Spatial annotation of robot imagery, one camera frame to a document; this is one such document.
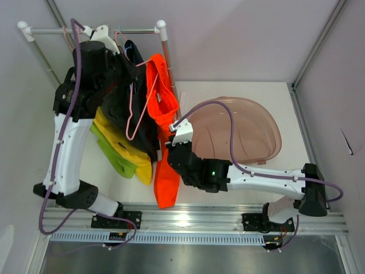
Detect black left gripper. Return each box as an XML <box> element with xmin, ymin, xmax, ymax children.
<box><xmin>96</xmin><ymin>46</ymin><xmax>139</xmax><ymax>96</ymax></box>

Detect orange shorts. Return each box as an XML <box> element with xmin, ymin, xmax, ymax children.
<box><xmin>146</xmin><ymin>54</ymin><xmax>180</xmax><ymax>209</ymax></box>

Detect pink wire hanger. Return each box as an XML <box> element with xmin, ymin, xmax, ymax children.
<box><xmin>109</xmin><ymin>44</ymin><xmax>157</xmax><ymax>147</ymax></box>

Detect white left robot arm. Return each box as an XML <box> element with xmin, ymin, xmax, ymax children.
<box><xmin>33</xmin><ymin>41</ymin><xmax>140</xmax><ymax>228</ymax></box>

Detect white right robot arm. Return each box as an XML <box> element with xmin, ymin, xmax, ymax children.
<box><xmin>166</xmin><ymin>142</ymin><xmax>327</xmax><ymax>231</ymax></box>

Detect yellow shorts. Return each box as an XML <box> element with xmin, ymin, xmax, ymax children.
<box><xmin>93</xmin><ymin>109</ymin><xmax>153</xmax><ymax>185</ymax></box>

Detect navy dark shorts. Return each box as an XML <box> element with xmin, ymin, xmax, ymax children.
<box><xmin>102</xmin><ymin>39</ymin><xmax>160</xmax><ymax>162</ymax></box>

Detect lime green shorts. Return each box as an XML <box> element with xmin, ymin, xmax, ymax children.
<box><xmin>90</xmin><ymin>123</ymin><xmax>136</xmax><ymax>179</ymax></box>

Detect metal clothes rack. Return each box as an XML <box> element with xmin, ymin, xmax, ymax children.
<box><xmin>17</xmin><ymin>20</ymin><xmax>180</xmax><ymax>100</ymax></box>

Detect translucent pink plastic basin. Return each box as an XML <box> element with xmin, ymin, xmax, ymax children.
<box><xmin>188</xmin><ymin>96</ymin><xmax>282</xmax><ymax>164</ymax></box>

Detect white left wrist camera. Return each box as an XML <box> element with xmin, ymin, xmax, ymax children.
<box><xmin>83</xmin><ymin>25</ymin><xmax>120</xmax><ymax>55</ymax></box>

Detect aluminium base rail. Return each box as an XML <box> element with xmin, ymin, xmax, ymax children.
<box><xmin>38</xmin><ymin>202</ymin><xmax>350</xmax><ymax>236</ymax></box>

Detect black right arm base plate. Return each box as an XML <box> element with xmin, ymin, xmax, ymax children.
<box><xmin>241</xmin><ymin>213</ymin><xmax>295</xmax><ymax>233</ymax></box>

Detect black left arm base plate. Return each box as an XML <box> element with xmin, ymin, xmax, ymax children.
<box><xmin>91</xmin><ymin>210</ymin><xmax>143</xmax><ymax>229</ymax></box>

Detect slotted grey cable duct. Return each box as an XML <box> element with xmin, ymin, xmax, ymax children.
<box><xmin>51</xmin><ymin>231</ymin><xmax>279</xmax><ymax>246</ymax></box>

